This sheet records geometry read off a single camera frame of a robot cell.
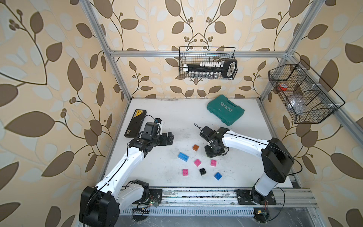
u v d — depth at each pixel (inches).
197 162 33.3
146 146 22.3
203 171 32.2
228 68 33.1
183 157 34.3
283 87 31.7
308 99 28.5
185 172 32.4
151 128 24.2
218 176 31.7
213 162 33.3
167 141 28.9
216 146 25.7
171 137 28.8
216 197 29.7
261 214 28.0
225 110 42.2
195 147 36.2
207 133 27.8
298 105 27.6
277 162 17.8
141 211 29.0
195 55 35.9
